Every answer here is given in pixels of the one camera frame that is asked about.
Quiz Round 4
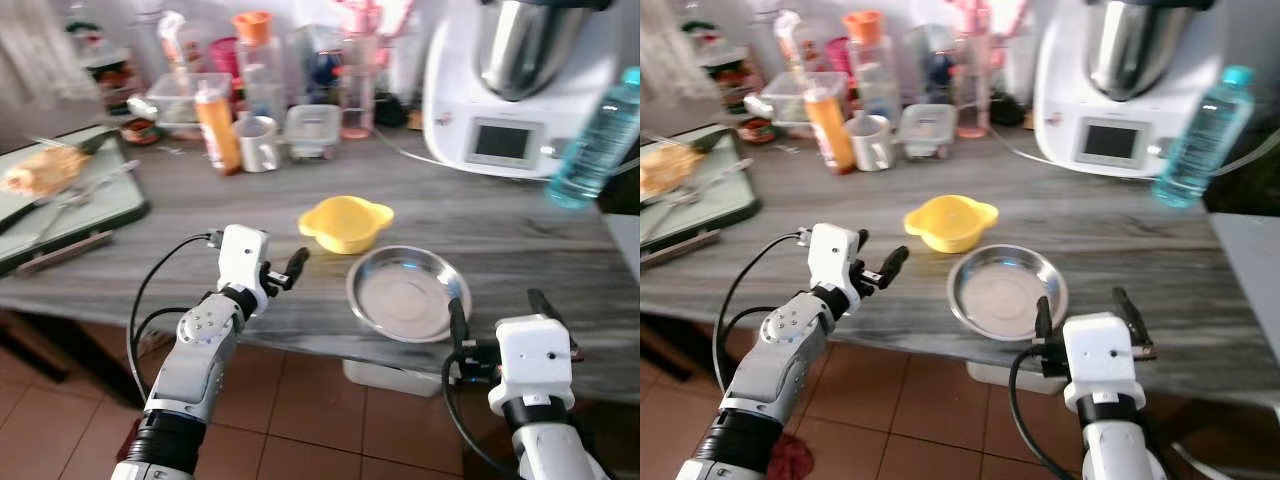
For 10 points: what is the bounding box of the white box on floor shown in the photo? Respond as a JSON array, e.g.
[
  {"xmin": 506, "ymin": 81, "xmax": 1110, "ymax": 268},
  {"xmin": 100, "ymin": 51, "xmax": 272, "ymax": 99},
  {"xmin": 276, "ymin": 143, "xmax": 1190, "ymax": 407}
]
[
  {"xmin": 342, "ymin": 358, "xmax": 451, "ymax": 398},
  {"xmin": 965, "ymin": 360, "xmax": 1066, "ymax": 393}
]

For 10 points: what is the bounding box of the round steel plate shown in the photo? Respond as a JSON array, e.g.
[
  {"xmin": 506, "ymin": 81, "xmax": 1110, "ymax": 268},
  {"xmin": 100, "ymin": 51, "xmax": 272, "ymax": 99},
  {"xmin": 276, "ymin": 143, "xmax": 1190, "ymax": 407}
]
[
  {"xmin": 346, "ymin": 246, "xmax": 473, "ymax": 344},
  {"xmin": 946, "ymin": 244, "xmax": 1069, "ymax": 343}
]

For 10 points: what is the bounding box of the yellow plastic bowl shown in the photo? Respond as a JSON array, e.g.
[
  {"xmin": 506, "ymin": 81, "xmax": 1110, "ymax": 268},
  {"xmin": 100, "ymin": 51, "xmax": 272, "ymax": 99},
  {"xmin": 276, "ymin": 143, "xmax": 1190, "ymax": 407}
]
[
  {"xmin": 298, "ymin": 196, "xmax": 395, "ymax": 255},
  {"xmin": 903, "ymin": 195, "xmax": 1000, "ymax": 254}
]

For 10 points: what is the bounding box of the steel mug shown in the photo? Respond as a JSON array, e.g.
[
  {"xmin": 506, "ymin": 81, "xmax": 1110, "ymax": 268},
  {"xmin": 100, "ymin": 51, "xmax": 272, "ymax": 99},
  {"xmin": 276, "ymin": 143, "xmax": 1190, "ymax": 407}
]
[
  {"xmin": 233, "ymin": 113, "xmax": 283, "ymax": 173},
  {"xmin": 845, "ymin": 112, "xmax": 894, "ymax": 171}
]

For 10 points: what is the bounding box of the orange sauce bottle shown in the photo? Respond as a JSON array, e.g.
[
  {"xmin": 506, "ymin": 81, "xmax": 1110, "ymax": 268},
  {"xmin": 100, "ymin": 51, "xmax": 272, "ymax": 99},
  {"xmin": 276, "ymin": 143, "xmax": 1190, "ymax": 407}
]
[
  {"xmin": 803, "ymin": 85, "xmax": 857, "ymax": 176},
  {"xmin": 193, "ymin": 80, "xmax": 243, "ymax": 176}
]

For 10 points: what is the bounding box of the small clear lidded container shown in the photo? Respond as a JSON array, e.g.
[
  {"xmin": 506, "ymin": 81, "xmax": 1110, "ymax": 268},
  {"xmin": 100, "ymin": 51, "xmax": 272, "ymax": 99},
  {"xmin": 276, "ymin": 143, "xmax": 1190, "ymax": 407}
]
[
  {"xmin": 895, "ymin": 103, "xmax": 956, "ymax": 161},
  {"xmin": 284, "ymin": 104, "xmax": 341, "ymax": 161}
]

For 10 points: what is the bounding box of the green serving tray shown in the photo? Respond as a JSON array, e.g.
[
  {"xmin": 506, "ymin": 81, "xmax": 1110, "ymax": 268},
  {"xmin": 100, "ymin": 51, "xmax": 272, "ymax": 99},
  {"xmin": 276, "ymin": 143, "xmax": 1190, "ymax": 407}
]
[
  {"xmin": 0, "ymin": 125, "xmax": 151, "ymax": 276},
  {"xmin": 640, "ymin": 125, "xmax": 761, "ymax": 269}
]

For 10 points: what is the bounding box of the large clear plastic box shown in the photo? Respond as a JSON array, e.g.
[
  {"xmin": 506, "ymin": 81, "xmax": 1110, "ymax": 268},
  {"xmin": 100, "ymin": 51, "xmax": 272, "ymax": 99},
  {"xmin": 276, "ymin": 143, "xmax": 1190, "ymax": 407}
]
[
  {"xmin": 150, "ymin": 72, "xmax": 233, "ymax": 136},
  {"xmin": 760, "ymin": 72, "xmax": 849, "ymax": 136}
]

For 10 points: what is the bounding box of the clear bottle with orange cap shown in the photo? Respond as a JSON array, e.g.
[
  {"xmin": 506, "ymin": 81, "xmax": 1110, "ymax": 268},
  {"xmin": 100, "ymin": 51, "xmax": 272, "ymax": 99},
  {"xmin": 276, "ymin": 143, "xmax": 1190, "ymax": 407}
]
[
  {"xmin": 233, "ymin": 12, "xmax": 286, "ymax": 126},
  {"xmin": 842, "ymin": 10, "xmax": 894, "ymax": 123}
]

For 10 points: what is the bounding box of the tall pink tumbler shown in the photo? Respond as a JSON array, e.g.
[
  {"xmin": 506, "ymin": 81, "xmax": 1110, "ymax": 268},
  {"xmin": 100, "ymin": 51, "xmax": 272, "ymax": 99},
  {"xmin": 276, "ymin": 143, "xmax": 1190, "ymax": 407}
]
[
  {"xmin": 950, "ymin": 0, "xmax": 993, "ymax": 139},
  {"xmin": 338, "ymin": 0, "xmax": 381, "ymax": 139}
]

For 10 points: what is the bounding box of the blue plastic water bottle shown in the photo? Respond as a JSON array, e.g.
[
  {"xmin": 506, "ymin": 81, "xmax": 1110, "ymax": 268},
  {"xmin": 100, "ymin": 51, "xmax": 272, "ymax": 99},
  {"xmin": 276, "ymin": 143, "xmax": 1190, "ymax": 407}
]
[
  {"xmin": 546, "ymin": 67, "xmax": 641, "ymax": 211},
  {"xmin": 1152, "ymin": 65, "xmax": 1255, "ymax": 210}
]

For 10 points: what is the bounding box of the brown bread piece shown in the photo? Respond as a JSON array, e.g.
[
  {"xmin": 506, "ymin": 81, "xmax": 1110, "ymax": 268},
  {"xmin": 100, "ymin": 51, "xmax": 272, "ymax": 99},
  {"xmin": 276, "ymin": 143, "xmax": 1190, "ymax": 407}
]
[
  {"xmin": 0, "ymin": 145, "xmax": 89, "ymax": 197},
  {"xmin": 640, "ymin": 142, "xmax": 703, "ymax": 199}
]

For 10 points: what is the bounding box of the red floor cloth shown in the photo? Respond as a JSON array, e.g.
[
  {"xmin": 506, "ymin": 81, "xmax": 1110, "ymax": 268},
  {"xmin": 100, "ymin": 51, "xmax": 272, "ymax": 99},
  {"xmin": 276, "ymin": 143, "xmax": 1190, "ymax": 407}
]
[{"xmin": 770, "ymin": 432, "xmax": 816, "ymax": 480}]

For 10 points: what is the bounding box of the glass jar with dark contents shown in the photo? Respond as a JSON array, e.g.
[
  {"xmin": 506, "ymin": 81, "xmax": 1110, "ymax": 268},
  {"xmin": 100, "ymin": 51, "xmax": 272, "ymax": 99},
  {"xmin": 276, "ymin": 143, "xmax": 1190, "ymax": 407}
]
[
  {"xmin": 85, "ymin": 45, "xmax": 141, "ymax": 116},
  {"xmin": 700, "ymin": 45, "xmax": 756, "ymax": 116}
]

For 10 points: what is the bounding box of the white kitchen cooking machine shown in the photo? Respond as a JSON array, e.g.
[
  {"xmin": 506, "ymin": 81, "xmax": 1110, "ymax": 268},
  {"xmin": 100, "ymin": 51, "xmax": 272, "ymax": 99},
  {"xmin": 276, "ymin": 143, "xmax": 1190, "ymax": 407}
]
[
  {"xmin": 422, "ymin": 0, "xmax": 641, "ymax": 181},
  {"xmin": 1032, "ymin": 0, "xmax": 1236, "ymax": 179}
]

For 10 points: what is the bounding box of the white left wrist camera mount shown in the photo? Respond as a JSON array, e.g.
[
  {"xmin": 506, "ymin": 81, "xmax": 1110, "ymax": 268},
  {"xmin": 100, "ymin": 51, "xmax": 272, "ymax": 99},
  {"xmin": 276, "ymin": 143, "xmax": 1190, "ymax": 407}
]
[
  {"xmin": 217, "ymin": 224, "xmax": 272, "ymax": 303},
  {"xmin": 807, "ymin": 222, "xmax": 863, "ymax": 301}
]

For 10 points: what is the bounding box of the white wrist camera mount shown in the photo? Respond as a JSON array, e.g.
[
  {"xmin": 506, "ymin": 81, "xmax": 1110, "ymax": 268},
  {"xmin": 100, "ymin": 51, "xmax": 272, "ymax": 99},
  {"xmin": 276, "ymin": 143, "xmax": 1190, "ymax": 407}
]
[
  {"xmin": 487, "ymin": 314, "xmax": 577, "ymax": 417},
  {"xmin": 807, "ymin": 222, "xmax": 863, "ymax": 301},
  {"xmin": 1062, "ymin": 312, "xmax": 1144, "ymax": 416},
  {"xmin": 217, "ymin": 224, "xmax": 272, "ymax": 303}
]

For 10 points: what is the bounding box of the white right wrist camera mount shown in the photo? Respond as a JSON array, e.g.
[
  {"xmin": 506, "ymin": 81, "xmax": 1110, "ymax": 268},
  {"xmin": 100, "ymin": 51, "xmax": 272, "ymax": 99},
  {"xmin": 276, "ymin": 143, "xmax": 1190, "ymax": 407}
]
[
  {"xmin": 1062, "ymin": 312, "xmax": 1144, "ymax": 416},
  {"xmin": 487, "ymin": 314, "xmax": 577, "ymax": 417}
]

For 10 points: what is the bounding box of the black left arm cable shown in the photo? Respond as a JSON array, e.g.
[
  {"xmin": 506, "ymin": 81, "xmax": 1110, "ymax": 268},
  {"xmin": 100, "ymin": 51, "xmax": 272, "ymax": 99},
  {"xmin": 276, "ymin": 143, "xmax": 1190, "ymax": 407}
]
[
  {"xmin": 712, "ymin": 232, "xmax": 813, "ymax": 396},
  {"xmin": 128, "ymin": 232, "xmax": 223, "ymax": 401}
]

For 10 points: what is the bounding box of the metal utensil with long handle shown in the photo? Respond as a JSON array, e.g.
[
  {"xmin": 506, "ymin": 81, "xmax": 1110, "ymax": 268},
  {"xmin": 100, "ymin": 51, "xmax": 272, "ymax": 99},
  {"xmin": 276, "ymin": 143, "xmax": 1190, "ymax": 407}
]
[
  {"xmin": 28, "ymin": 160, "xmax": 141, "ymax": 243},
  {"xmin": 645, "ymin": 158, "xmax": 753, "ymax": 237}
]

